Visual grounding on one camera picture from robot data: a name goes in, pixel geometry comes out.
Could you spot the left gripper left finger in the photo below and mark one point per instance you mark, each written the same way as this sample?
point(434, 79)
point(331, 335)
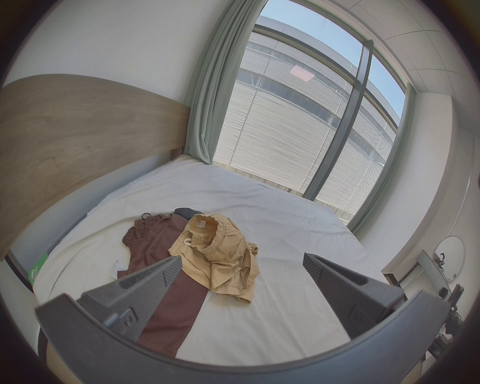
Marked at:
point(142, 288)

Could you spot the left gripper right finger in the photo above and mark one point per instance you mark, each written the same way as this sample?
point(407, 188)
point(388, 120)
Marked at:
point(348, 296)

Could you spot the tan shorts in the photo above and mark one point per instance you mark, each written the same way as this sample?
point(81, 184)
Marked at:
point(225, 262)

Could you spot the white garment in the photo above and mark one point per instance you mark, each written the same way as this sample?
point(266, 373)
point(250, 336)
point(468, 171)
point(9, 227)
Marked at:
point(119, 268)

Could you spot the brown shorts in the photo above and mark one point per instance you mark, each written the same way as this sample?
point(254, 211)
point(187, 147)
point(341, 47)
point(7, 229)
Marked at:
point(165, 240)

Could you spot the black garment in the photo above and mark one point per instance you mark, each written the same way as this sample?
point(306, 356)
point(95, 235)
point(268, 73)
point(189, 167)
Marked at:
point(185, 213)

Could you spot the green printed bag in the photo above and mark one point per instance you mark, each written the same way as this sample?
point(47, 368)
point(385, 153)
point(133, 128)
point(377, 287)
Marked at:
point(37, 270)

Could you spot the round mirror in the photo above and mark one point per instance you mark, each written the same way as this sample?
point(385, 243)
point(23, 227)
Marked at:
point(450, 249)

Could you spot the bed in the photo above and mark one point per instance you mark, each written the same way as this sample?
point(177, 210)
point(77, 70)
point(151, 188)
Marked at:
point(262, 210)

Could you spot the grey-green curtain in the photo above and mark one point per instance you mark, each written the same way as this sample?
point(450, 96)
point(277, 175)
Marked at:
point(390, 157)
point(221, 82)

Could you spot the window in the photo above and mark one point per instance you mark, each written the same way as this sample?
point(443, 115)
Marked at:
point(300, 131)

